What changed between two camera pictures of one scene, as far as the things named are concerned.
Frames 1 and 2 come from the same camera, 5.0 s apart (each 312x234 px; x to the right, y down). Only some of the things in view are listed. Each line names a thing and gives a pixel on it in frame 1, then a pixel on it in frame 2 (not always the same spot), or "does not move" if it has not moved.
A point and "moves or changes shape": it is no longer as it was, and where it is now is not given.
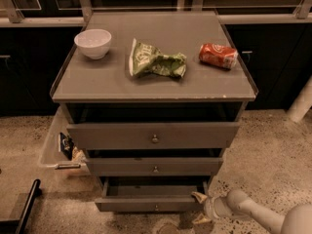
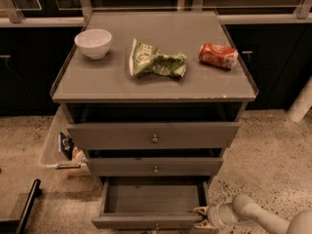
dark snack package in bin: [66, 145] does not move
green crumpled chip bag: [145, 58] does not move
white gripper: [212, 208] → [216, 215]
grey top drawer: [154, 136] does not move
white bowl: [94, 43] does not move
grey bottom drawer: [150, 194] moves or changes shape
